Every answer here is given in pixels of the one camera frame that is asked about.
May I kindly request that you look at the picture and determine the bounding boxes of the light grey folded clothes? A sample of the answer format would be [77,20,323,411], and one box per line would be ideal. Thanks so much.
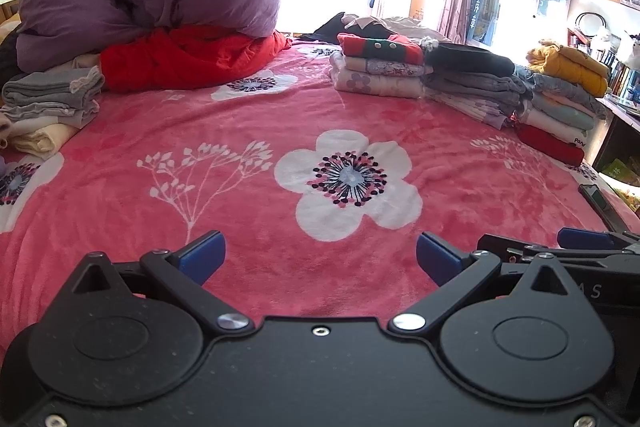
[1,66,104,129]

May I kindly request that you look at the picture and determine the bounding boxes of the black clothes on bed edge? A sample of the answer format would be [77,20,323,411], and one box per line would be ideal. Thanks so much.
[298,12,393,44]

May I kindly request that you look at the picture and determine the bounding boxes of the black smartphone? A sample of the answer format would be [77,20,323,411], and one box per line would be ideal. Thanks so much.
[578,184,630,233]

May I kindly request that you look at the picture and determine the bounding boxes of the red folded garment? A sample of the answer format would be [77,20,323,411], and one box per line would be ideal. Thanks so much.
[515,124,585,167]

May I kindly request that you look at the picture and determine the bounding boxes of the white printed folded garment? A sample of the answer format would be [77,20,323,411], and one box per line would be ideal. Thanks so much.
[518,108,588,148]

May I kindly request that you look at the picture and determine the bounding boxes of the lilac striped folded garment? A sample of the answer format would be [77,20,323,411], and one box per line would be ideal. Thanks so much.
[424,88,512,130]

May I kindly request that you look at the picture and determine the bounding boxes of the mint green folded garment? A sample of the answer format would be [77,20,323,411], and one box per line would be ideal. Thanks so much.
[514,66,606,131]

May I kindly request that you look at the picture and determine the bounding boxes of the grey folded garment stack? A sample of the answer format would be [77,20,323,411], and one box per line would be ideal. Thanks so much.
[421,70,527,109]

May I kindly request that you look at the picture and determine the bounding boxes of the pink floral bed blanket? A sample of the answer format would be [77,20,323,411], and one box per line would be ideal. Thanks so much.
[0,38,640,360]

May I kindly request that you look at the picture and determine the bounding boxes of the mustard yellow folded garment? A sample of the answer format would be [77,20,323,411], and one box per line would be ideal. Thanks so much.
[526,41,608,98]

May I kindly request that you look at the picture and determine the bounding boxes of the cream floral folded garment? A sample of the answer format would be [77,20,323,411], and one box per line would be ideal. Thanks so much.
[330,69,425,100]

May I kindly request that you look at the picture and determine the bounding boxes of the dark navy folded garment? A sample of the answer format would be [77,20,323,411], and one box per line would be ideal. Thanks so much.
[422,42,515,77]

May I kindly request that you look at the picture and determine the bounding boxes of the purple floral folded garment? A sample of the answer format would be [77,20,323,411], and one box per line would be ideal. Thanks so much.
[330,51,433,77]

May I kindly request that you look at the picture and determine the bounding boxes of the red quilt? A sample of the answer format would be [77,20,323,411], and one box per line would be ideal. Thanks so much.
[100,25,292,93]

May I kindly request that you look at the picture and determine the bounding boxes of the red green folded sweater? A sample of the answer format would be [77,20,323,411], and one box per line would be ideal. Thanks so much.
[337,32,424,65]

